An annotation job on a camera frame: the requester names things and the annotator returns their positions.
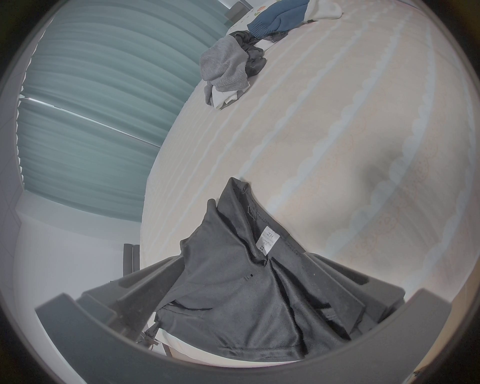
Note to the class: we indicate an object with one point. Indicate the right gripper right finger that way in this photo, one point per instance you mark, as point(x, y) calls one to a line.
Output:
point(360, 292)

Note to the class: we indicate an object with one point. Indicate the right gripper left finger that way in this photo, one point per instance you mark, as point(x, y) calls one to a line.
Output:
point(127, 300)

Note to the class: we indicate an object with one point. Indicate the black T-shirt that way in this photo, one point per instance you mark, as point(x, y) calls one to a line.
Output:
point(240, 300)

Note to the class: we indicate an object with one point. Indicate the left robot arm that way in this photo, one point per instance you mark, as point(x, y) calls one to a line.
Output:
point(148, 335)

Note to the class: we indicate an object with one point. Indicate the bed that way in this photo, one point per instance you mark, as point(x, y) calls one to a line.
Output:
point(337, 131)

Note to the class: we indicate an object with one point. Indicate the blue-green curtain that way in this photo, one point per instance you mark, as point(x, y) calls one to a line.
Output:
point(86, 168)
point(123, 63)

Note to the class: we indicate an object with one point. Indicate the white garment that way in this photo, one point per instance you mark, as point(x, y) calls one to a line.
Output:
point(324, 9)
point(223, 99)

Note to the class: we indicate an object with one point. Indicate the grey garment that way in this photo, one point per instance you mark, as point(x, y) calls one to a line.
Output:
point(225, 63)

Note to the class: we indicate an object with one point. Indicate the black shiny garment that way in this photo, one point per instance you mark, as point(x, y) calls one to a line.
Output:
point(255, 56)

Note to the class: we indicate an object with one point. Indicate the dark blue garment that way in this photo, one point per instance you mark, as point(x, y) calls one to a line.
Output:
point(277, 18)

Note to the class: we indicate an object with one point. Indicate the white printed pillow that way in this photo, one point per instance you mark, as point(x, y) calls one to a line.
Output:
point(262, 15)

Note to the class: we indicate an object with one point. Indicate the grey bedside table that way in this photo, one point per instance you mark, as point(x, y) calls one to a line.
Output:
point(237, 11)

